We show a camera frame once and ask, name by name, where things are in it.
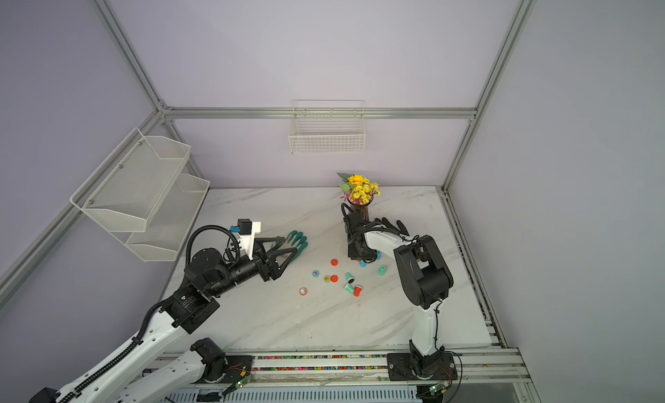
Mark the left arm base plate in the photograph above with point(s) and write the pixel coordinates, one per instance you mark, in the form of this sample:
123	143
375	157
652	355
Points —
229	370

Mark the white wire wall basket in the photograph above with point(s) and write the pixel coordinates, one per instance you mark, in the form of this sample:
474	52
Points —
326	127

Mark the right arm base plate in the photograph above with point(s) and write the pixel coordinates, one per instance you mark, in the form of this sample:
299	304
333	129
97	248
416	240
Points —
408	366

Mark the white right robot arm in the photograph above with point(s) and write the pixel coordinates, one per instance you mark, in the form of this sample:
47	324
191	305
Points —
426	281

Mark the white two-tier mesh shelf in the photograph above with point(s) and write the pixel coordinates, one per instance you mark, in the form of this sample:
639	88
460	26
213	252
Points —
143	196

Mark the aluminium front rail frame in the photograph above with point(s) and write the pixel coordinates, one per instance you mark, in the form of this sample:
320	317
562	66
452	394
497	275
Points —
359	376

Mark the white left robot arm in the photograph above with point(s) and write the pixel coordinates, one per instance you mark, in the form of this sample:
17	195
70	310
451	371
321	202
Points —
217	259

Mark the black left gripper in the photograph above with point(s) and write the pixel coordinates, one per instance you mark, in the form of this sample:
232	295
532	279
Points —
269	268

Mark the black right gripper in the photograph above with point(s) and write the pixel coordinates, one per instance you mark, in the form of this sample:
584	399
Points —
352	252

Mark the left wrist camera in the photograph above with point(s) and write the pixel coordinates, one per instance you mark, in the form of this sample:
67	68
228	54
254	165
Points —
246	230

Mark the black yellow work glove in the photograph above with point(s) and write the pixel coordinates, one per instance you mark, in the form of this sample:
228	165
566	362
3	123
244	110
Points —
398	227

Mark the dark glass flower vase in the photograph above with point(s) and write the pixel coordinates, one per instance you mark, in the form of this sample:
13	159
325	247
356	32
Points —
363	210

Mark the yellow artificial flower bouquet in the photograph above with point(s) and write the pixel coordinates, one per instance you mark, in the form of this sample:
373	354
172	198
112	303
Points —
358	190

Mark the green grey work glove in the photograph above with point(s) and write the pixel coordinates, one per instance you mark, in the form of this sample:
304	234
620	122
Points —
297	240

